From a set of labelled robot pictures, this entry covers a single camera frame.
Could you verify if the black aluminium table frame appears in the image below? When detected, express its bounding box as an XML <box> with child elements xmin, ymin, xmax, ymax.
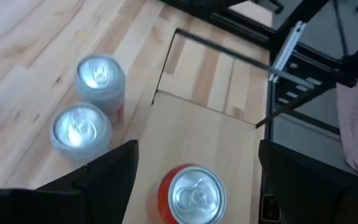
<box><xmin>160</xmin><ymin>0</ymin><xmax>358</xmax><ymax>141</ymax></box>

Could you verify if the silver aluminium bar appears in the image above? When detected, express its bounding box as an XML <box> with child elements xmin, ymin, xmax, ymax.
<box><xmin>268</xmin><ymin>20</ymin><xmax>307</xmax><ymax>82</ymax></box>

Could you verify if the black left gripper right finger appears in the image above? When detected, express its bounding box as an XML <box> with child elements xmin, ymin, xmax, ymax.
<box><xmin>258</xmin><ymin>139</ymin><xmax>358</xmax><ymax>224</ymax></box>

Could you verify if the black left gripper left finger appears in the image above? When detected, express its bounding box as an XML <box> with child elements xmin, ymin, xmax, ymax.
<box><xmin>37</xmin><ymin>139</ymin><xmax>140</xmax><ymax>224</ymax></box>

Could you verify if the red strawberry soda can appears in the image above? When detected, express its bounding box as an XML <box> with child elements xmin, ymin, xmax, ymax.
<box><xmin>147</xmin><ymin>164</ymin><xmax>228</xmax><ymax>224</ymax></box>

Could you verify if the pink and silver beverage can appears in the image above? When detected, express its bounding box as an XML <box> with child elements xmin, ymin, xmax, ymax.
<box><xmin>74</xmin><ymin>53</ymin><xmax>127</xmax><ymax>125</ymax></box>
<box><xmin>48</xmin><ymin>102</ymin><xmax>113</xmax><ymax>169</ymax></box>

